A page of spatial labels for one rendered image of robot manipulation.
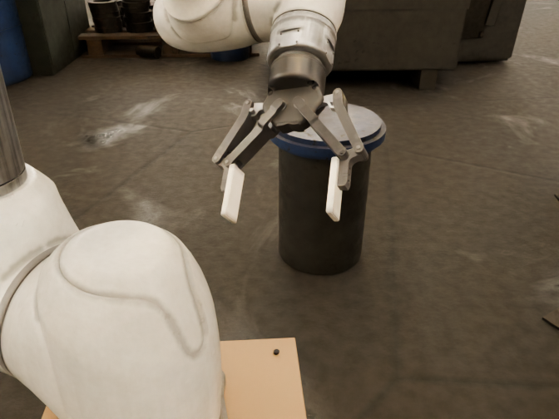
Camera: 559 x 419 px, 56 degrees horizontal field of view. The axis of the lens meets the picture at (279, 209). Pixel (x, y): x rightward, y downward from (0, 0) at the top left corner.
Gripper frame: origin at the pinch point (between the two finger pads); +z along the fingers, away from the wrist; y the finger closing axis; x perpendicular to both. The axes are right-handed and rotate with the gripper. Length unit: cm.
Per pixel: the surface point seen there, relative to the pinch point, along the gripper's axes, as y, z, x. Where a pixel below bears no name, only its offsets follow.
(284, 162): -30, -39, 61
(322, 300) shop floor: -22, -6, 81
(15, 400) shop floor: -75, 29, 36
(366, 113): -10, -56, 68
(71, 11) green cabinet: -234, -198, 134
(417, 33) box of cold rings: -18, -171, 177
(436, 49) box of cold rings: -10, -168, 188
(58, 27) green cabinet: -228, -177, 126
